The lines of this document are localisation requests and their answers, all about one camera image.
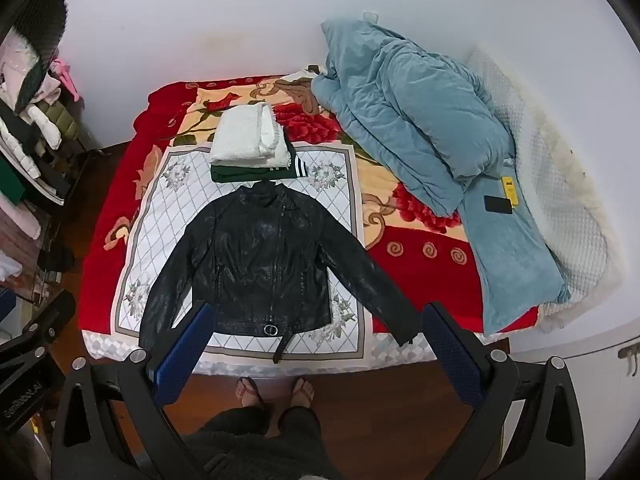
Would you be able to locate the red floral blanket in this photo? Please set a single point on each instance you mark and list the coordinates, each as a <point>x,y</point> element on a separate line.
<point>425,270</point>

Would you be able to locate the black leather jacket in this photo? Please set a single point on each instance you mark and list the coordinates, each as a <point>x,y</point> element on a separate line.
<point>265,260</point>

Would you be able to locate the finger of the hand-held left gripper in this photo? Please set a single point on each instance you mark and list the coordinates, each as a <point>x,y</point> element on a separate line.
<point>52,315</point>

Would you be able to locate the white textured pillow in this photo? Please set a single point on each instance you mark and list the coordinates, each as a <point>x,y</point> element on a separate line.
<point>550,175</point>

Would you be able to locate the green folded garment white stripes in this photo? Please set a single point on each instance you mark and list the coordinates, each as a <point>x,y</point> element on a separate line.
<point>235,174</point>

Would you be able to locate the person's foot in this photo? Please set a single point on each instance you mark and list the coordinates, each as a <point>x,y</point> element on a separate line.
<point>302,391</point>
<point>248,392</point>

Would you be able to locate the clothes rack with garments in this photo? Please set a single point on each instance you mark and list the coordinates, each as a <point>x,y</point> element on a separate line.
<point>30,125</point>

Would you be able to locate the person's left leg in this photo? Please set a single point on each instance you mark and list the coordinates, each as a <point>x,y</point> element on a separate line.
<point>235,440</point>

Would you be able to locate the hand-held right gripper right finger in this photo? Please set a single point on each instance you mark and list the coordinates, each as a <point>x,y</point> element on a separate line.
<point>450,355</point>

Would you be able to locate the white floral quilted mat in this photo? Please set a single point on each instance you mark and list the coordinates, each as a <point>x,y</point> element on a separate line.
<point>150,230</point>

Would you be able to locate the person's right foot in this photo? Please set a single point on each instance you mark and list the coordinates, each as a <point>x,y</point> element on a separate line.
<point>302,391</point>

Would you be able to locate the person's left foot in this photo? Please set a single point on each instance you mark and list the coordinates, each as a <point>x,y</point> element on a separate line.
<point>248,392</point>

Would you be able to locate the person's right leg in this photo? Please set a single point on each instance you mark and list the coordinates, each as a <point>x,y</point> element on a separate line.
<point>305,440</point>

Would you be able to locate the black phone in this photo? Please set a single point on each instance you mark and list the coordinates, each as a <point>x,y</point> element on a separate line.
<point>498,204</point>

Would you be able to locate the person's leg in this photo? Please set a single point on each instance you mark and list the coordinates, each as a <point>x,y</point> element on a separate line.
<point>305,440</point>
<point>235,440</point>

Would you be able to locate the pink garment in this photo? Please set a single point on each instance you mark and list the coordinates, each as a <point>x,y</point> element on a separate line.
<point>67,77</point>

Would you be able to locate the light blue duvet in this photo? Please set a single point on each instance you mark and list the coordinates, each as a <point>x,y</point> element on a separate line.
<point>415,110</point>

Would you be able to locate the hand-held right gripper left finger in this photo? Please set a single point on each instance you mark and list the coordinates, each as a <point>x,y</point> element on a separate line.
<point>184,355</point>

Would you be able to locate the black slippers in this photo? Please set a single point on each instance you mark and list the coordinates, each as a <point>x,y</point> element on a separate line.
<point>56,258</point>

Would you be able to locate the yellow card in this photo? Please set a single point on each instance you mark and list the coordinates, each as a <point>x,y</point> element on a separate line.
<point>511,185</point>

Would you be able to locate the white diamond-pattern mattress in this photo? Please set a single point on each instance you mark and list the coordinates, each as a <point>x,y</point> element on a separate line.
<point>350,362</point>

